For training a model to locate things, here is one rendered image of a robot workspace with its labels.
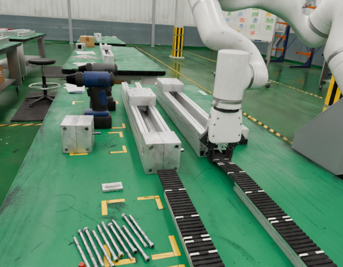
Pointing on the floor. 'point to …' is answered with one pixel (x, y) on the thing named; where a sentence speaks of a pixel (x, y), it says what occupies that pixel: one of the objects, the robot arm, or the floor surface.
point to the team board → (254, 27)
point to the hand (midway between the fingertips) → (219, 154)
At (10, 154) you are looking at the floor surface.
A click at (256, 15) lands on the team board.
